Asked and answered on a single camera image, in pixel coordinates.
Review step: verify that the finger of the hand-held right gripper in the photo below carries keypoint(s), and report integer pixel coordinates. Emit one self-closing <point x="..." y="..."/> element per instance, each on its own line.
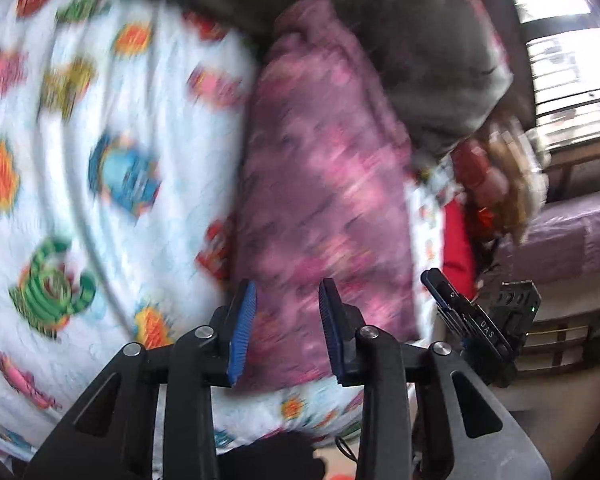
<point x="442" y="305"/>
<point x="460" y="292"/>

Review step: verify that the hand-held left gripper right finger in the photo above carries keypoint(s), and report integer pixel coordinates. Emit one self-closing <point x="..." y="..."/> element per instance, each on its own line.
<point x="330" y="330"/>

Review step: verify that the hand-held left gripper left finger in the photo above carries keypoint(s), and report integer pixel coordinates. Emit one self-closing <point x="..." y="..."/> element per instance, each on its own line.
<point x="242" y="330"/>

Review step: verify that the purple floral garment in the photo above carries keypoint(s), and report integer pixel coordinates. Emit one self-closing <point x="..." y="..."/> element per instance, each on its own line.
<point x="325" y="185"/>

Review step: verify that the red cloth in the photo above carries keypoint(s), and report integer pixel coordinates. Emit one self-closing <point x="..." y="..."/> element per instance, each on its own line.
<point x="457" y="250"/>

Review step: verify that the purple sofa cushion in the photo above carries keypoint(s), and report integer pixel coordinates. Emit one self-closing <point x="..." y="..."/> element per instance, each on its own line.
<point x="565" y="240"/>

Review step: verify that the doll with blond hair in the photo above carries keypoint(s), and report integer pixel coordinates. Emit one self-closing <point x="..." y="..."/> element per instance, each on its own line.
<point x="505" y="175"/>

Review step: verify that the dark cloth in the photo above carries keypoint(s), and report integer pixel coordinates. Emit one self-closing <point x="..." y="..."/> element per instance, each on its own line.
<point x="270" y="460"/>

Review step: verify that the grey blanket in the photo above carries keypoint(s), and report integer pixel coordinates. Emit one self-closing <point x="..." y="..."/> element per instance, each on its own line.
<point x="420" y="50"/>

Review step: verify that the white printed bedsheet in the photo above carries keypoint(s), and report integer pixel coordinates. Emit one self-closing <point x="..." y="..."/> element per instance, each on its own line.
<point x="130" y="85"/>

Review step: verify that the window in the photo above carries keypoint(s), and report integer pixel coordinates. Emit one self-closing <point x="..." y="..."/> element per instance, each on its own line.
<point x="565" y="40"/>

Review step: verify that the wooden sofa frame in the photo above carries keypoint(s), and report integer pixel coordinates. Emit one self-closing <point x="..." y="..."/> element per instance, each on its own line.
<point x="570" y="332"/>

